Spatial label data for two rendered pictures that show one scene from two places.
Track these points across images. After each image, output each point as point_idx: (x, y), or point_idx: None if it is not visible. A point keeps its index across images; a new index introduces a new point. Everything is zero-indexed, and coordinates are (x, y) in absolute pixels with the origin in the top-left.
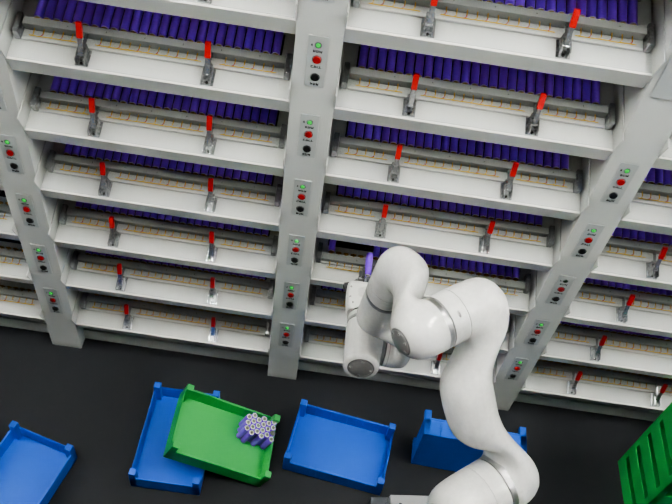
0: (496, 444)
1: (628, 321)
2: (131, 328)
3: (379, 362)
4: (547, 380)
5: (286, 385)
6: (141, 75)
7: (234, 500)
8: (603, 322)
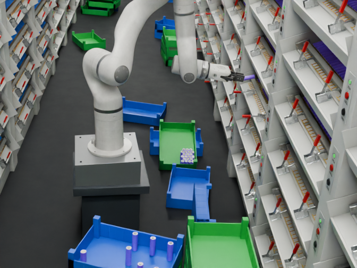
0: (115, 34)
1: (280, 176)
2: (221, 111)
3: (177, 66)
4: (268, 246)
5: (223, 174)
6: None
7: (150, 163)
8: (273, 167)
